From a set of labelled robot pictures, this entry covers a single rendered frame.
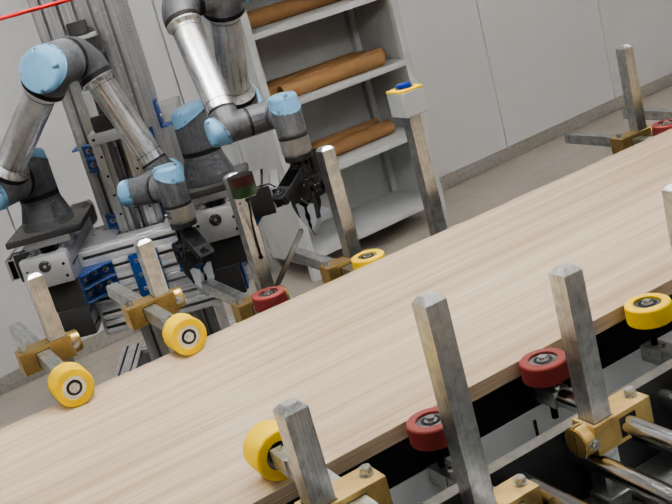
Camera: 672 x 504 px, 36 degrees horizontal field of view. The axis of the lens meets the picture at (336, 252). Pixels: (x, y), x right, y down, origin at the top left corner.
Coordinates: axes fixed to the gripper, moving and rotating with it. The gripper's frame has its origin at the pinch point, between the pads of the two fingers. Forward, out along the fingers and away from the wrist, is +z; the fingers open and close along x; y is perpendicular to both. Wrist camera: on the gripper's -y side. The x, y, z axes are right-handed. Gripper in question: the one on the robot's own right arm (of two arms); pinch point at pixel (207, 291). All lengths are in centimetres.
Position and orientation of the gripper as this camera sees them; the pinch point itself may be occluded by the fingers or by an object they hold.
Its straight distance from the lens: 275.0
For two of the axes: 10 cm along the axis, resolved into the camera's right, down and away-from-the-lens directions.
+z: 2.5, 9.2, 3.0
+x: -8.4, 3.6, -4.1
